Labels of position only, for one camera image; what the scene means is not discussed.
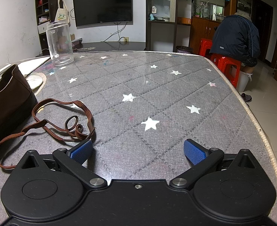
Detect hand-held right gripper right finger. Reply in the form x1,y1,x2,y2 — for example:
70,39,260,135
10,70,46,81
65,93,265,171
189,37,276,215
169,139,262,190

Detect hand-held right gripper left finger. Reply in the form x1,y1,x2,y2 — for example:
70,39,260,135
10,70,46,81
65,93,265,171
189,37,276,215
15,139,107,189

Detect brown shoelace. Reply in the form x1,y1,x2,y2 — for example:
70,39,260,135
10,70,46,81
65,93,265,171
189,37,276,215
0,100,96,169

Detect brown leather shoe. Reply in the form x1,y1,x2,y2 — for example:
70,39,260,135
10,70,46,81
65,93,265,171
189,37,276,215
0,63,38,170

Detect grey star-patterned table cover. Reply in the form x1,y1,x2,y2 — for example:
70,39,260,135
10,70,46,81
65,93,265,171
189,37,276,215
0,50,277,217

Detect white plastic bucket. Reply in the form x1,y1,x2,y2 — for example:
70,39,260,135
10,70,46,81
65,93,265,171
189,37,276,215
236,67,253,93

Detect white paper sheets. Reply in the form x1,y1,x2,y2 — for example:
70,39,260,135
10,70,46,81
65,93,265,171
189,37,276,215
17,56,51,77

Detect purple patterned waste bin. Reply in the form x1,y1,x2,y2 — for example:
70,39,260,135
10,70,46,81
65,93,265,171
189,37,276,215
176,46,193,54

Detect black television console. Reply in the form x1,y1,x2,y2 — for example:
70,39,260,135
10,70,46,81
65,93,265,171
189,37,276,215
73,42,146,52

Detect clear glass jar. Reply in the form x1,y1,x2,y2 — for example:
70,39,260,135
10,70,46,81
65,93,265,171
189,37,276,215
45,21,74,67

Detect wooden cabinet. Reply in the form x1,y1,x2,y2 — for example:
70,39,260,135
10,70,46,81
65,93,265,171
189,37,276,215
190,0,238,52

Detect glass display cabinet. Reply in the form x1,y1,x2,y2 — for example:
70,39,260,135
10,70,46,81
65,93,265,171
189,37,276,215
145,0,192,52

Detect white tote bag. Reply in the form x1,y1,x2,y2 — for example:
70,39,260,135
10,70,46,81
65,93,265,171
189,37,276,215
54,0,70,24

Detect dark wooden door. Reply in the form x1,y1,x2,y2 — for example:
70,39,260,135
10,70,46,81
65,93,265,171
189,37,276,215
252,0,274,62

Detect dark open shelf unit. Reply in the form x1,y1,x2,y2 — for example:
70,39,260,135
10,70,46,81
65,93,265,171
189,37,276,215
35,0,64,52

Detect black television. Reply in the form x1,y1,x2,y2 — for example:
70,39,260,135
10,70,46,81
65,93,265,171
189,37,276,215
73,0,133,27

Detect black television cable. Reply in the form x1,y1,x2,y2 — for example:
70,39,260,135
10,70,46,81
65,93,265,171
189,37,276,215
103,22,127,42

